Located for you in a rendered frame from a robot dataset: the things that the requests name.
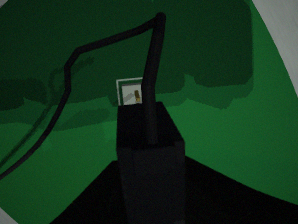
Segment green circuit board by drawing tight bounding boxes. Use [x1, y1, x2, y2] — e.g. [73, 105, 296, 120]
[0, 0, 298, 224]

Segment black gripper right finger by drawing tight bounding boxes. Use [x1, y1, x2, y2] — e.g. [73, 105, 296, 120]
[185, 155, 298, 224]

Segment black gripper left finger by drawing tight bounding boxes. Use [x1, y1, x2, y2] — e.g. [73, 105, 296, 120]
[49, 160, 128, 224]

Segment black cable with plug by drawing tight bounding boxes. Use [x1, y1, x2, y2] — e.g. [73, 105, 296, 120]
[0, 12, 186, 224]

